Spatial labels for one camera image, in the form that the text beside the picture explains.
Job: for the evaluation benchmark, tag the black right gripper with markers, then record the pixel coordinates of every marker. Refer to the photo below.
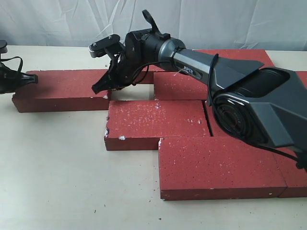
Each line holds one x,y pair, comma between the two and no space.
121,73

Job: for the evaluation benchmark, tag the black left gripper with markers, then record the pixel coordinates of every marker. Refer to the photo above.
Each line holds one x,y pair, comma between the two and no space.
11,80

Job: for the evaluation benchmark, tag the lone red brick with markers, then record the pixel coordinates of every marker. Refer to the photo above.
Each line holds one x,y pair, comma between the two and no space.
61,91

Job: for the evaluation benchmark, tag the speckled chipped red brick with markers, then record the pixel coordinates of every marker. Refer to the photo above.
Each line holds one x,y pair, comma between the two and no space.
139,125

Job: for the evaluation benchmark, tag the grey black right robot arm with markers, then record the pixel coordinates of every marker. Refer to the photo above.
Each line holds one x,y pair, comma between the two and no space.
262,106

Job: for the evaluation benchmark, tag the right edge red brick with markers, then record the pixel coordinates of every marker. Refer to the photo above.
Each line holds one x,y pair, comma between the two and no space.
303,76

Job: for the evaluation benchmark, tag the white fabric backdrop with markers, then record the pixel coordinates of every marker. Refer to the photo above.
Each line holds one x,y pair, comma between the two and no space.
247,24

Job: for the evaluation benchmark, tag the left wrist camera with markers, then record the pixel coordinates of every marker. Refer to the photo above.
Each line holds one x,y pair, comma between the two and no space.
3,47

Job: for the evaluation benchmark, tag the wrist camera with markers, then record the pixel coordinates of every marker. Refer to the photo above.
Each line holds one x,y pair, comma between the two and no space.
109,45
3,47

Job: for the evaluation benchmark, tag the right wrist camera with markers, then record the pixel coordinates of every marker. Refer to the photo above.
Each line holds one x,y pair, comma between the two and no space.
109,45

